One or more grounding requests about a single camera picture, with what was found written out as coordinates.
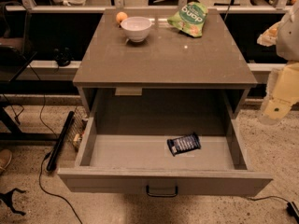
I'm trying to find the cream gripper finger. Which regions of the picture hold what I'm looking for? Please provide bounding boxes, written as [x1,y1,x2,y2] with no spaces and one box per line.
[259,97,292,125]
[257,21,279,47]

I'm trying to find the dark blue rxbar wrapper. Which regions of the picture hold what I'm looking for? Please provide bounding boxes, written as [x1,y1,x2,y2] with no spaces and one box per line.
[166,133,201,156]

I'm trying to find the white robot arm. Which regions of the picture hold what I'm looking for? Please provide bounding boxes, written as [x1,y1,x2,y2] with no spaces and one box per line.
[257,1,299,125]

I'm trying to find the grey cabinet with counter top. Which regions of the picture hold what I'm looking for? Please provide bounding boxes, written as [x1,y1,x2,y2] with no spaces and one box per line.
[73,7,257,109]

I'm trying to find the open grey top drawer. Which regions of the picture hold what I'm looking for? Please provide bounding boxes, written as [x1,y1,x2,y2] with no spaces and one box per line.
[58,89,272,196]

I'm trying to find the green snack bag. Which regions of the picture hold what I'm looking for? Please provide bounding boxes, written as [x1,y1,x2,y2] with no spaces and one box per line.
[167,2,208,38]

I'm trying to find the black power adapter right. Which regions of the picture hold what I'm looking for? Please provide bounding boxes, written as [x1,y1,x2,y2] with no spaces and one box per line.
[287,202,299,224]

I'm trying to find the white ceramic bowl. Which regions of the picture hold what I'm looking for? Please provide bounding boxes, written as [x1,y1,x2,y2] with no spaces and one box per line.
[121,17,152,42]

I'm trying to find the orange fruit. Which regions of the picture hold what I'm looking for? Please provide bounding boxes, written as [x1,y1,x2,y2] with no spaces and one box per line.
[116,12,128,24]

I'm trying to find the black headphones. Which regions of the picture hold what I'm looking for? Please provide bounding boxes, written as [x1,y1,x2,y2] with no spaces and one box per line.
[53,48,73,67]

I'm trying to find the black bar on floor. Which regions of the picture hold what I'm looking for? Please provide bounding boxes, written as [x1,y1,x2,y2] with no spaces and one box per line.
[46,111,75,173]

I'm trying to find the dark side table left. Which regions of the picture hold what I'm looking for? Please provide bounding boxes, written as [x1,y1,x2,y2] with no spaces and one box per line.
[0,52,58,142]

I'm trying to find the brown shoe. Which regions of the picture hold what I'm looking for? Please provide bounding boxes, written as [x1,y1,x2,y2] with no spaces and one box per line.
[0,149,12,174]

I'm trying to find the black clamp on floor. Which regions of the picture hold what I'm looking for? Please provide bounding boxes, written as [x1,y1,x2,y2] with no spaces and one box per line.
[0,188,26,216]

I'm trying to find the black drawer handle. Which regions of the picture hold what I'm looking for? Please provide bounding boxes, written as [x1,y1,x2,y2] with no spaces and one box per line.
[146,186,178,198]

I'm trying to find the wire basket with items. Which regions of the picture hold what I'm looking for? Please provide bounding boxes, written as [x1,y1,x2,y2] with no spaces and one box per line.
[66,106,88,151]

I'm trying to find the black floor cable left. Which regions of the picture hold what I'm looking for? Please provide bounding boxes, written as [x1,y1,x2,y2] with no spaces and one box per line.
[28,63,84,224]

